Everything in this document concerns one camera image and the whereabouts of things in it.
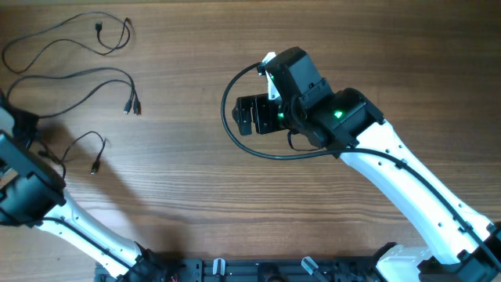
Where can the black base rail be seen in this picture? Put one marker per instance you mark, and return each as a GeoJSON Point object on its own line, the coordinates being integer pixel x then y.
{"type": "Point", "coordinates": [274, 270]}

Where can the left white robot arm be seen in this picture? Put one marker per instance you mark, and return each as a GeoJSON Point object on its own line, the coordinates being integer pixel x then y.
{"type": "Point", "coordinates": [36, 198]}

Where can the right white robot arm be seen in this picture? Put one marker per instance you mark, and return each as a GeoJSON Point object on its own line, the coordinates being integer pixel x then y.
{"type": "Point", "coordinates": [460, 244]}

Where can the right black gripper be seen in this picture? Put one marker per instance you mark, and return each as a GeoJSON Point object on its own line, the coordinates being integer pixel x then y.
{"type": "Point", "coordinates": [261, 104]}

